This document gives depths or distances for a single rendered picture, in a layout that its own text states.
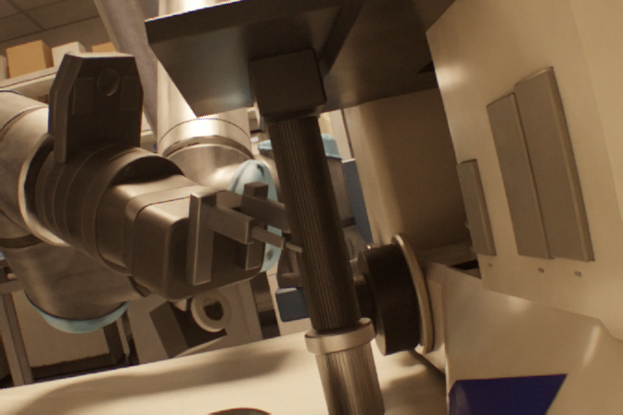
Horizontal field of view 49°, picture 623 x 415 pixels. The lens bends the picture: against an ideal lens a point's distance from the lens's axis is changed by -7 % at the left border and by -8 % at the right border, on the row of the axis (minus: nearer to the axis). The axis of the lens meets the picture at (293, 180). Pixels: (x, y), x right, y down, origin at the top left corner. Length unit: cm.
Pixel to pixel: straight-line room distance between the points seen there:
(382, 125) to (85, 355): 485
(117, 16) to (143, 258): 74
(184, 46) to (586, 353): 18
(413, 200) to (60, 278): 29
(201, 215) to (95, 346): 489
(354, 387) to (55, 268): 32
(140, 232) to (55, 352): 495
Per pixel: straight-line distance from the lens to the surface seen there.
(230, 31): 26
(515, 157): 22
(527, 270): 24
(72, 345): 528
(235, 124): 64
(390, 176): 47
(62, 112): 44
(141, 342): 352
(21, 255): 59
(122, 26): 109
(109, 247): 41
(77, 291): 61
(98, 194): 41
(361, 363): 34
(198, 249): 37
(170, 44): 26
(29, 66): 351
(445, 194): 48
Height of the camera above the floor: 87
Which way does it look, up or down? 2 degrees up
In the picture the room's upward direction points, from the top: 13 degrees counter-clockwise
